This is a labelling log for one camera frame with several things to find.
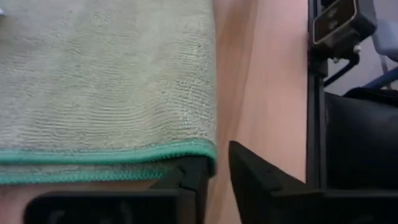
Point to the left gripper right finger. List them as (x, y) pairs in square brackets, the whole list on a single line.
[(280, 202)]

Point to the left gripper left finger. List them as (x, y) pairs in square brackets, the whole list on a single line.
[(124, 207)]

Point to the green microfiber towel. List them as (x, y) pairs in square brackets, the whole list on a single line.
[(93, 77)]

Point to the black chair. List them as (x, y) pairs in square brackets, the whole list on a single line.
[(360, 140)]

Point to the blue chair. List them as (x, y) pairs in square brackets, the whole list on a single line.
[(387, 40)]

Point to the black aluminium table frame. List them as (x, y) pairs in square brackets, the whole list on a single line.
[(315, 124)]

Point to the black camera on mount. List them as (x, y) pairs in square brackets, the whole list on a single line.
[(335, 21)]

